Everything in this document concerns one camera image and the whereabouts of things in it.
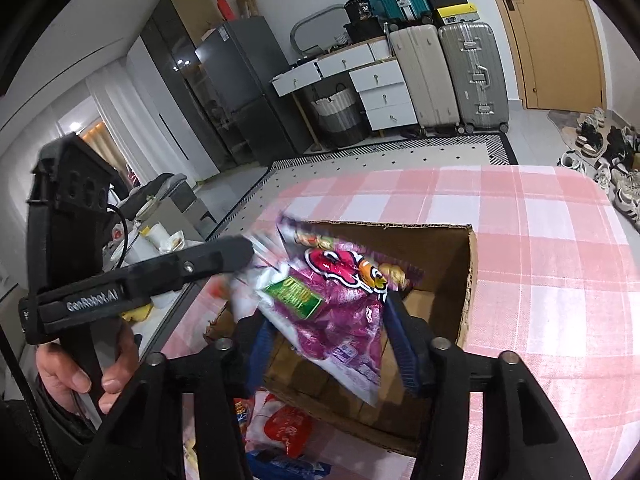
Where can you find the oval mirror frame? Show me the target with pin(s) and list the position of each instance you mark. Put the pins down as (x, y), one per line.
(300, 22)

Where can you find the woven laundry basket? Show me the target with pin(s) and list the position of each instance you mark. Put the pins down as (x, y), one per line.
(335, 115)

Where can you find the grey refrigerator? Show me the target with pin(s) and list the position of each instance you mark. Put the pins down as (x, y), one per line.
(250, 85)

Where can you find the beige suitcase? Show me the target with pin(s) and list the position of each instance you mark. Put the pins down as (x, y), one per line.
(422, 80)

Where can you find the blue snack packet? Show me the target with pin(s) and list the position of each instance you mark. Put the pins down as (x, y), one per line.
(290, 467)

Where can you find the person's left hand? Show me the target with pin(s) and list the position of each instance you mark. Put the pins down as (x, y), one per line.
(57, 372)

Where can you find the white snack bag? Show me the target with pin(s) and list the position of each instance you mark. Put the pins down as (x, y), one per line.
(250, 290)

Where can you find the silver suitcase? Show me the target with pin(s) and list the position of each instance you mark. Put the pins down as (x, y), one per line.
(472, 75)

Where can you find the white cup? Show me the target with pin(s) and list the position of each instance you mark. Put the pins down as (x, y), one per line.
(159, 237)

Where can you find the white drawer desk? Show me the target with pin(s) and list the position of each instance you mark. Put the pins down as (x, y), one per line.
(380, 95)

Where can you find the white curtain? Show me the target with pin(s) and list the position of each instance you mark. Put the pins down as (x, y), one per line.
(115, 125)

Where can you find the purple snack bag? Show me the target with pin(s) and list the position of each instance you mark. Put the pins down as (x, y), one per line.
(340, 320)

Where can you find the cardboard box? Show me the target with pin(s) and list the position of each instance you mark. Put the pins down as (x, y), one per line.
(440, 270)

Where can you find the red and white snack packet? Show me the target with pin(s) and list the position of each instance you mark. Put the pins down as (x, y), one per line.
(290, 430)

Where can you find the pink checked tablecloth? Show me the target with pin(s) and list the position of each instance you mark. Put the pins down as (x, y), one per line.
(525, 260)

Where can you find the white paper bowl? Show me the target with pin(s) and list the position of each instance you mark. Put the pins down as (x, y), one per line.
(178, 242)

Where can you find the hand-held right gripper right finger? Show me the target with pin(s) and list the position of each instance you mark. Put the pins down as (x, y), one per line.
(405, 345)

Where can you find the black storage box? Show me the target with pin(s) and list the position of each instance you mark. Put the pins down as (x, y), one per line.
(362, 20)

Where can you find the pile of shoes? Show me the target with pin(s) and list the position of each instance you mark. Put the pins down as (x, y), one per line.
(600, 160)

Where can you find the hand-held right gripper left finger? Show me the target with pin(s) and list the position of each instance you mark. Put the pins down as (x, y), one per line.
(260, 360)

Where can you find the wooden door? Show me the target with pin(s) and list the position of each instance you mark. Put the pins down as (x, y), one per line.
(550, 35)

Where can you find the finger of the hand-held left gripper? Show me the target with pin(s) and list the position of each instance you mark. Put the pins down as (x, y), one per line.
(200, 260)

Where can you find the dark glass cabinet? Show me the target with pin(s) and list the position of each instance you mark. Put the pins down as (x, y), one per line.
(170, 60)

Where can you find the white-topped side table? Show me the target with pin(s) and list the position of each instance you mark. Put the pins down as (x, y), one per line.
(155, 330)

